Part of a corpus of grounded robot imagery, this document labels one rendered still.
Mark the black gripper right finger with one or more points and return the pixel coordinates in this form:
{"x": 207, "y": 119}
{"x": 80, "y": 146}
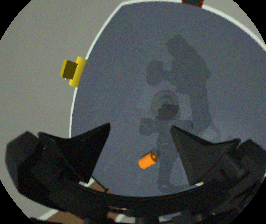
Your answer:
{"x": 198, "y": 156}

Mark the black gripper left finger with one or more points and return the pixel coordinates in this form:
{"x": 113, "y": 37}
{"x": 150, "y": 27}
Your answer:
{"x": 81, "y": 152}

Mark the orange knob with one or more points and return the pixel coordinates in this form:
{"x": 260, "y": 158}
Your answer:
{"x": 148, "y": 160}

